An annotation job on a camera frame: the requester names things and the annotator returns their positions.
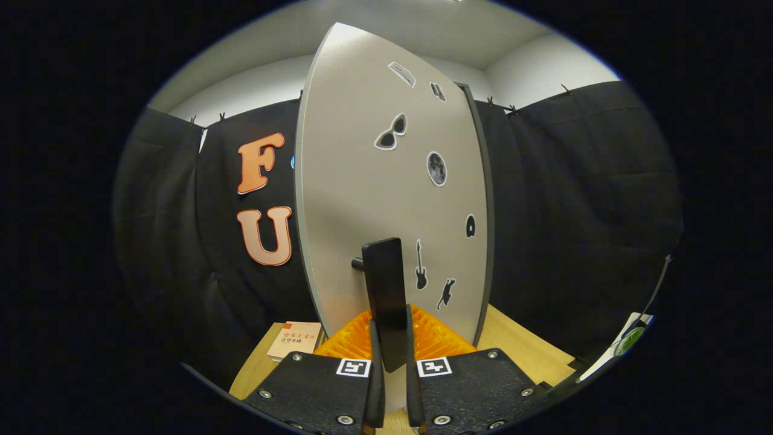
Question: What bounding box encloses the beige cover book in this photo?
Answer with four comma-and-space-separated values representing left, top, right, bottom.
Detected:
267, 321, 324, 362

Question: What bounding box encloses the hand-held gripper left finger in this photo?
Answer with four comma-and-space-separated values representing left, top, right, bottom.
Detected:
257, 305, 387, 435

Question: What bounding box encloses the black door handle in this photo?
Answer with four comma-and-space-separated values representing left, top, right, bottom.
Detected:
351, 237, 410, 373

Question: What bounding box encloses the white sheet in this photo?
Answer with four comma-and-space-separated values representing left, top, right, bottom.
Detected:
580, 313, 654, 381

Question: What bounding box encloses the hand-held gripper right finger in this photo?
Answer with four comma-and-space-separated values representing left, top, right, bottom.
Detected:
403, 304, 547, 435

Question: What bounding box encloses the green round object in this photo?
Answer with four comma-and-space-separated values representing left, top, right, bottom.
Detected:
616, 326, 646, 356

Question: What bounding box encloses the black cable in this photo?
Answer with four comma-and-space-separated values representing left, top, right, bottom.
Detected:
640, 254, 672, 321

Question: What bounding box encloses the black backdrop cloth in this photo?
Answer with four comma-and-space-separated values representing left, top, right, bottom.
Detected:
112, 82, 683, 387

